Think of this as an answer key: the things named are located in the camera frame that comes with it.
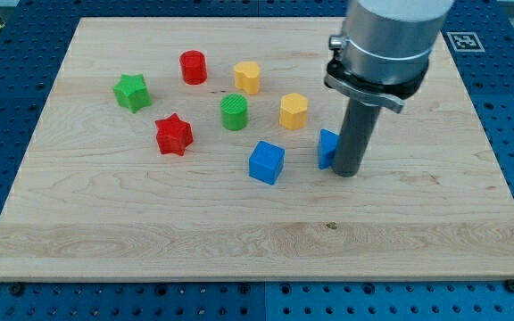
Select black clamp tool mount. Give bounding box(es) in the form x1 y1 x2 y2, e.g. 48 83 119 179
324 59 428 113

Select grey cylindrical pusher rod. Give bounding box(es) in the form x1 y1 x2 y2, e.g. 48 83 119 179
332 99 381 177

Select blue triangle block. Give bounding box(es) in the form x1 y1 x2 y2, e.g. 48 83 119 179
317 128 339 169

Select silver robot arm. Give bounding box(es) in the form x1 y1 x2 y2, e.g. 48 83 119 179
324 0 454 177

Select yellow hexagon block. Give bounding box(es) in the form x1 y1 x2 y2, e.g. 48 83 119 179
279 93 308 130

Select white fiducial marker tag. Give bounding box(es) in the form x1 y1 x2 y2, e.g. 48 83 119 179
447 31 485 53

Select blue cube block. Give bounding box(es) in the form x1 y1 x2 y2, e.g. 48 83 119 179
249 141 285 185

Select yellow heart block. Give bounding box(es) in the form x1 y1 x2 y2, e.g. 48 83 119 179
234 61 261 95

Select green cylinder block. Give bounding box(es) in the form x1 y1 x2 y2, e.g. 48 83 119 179
220 94 248 131

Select red cylinder block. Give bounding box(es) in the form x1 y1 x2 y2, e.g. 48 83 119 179
179 50 207 85

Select red star block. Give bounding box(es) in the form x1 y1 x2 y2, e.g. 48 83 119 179
154 113 194 156

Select wooden board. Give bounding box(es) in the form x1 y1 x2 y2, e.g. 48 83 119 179
0 18 514 283

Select green star block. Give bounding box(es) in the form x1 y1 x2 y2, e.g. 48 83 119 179
112 74 152 114

